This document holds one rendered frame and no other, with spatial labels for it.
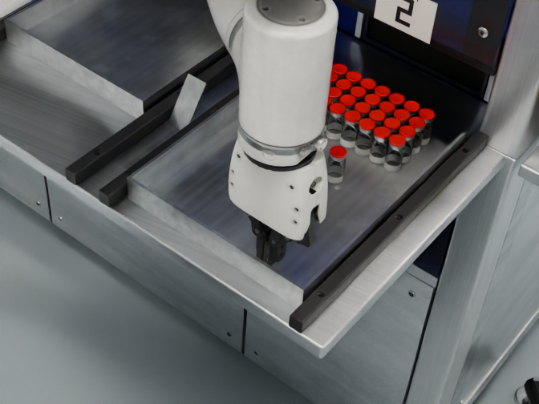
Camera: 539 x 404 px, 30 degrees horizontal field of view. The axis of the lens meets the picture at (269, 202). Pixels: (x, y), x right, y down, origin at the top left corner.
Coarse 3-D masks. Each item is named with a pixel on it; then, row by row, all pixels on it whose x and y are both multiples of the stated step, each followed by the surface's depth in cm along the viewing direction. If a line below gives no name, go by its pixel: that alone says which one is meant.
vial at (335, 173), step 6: (330, 156) 121; (330, 162) 122; (336, 162) 121; (342, 162) 122; (330, 168) 122; (336, 168) 122; (342, 168) 122; (330, 174) 123; (336, 174) 122; (342, 174) 123; (330, 180) 123; (336, 180) 123
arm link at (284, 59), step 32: (256, 0) 88; (288, 0) 88; (320, 0) 88; (256, 32) 86; (288, 32) 85; (320, 32) 86; (256, 64) 89; (288, 64) 87; (320, 64) 89; (256, 96) 91; (288, 96) 90; (320, 96) 92; (256, 128) 94; (288, 128) 92; (320, 128) 95
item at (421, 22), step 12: (384, 0) 128; (396, 0) 126; (420, 0) 124; (384, 12) 129; (420, 12) 125; (432, 12) 124; (396, 24) 129; (420, 24) 126; (432, 24) 125; (420, 36) 127
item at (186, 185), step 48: (192, 144) 126; (336, 144) 129; (432, 144) 130; (144, 192) 117; (192, 192) 121; (336, 192) 123; (384, 192) 123; (240, 240) 116; (336, 240) 117; (288, 288) 109
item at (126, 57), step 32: (64, 0) 145; (96, 0) 148; (128, 0) 149; (160, 0) 149; (192, 0) 150; (32, 32) 142; (64, 32) 142; (96, 32) 143; (128, 32) 143; (160, 32) 144; (192, 32) 144; (64, 64) 134; (96, 64) 138; (128, 64) 138; (160, 64) 138; (192, 64) 133; (128, 96) 129; (160, 96) 130
